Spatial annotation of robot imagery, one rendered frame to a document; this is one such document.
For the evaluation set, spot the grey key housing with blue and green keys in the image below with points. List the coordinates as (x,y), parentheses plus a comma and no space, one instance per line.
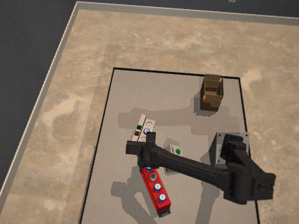
(174,150)

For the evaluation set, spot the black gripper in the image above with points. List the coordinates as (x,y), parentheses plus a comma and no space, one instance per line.
(141,165)

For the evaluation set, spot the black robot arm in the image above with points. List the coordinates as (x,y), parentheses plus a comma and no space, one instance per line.
(238,182)

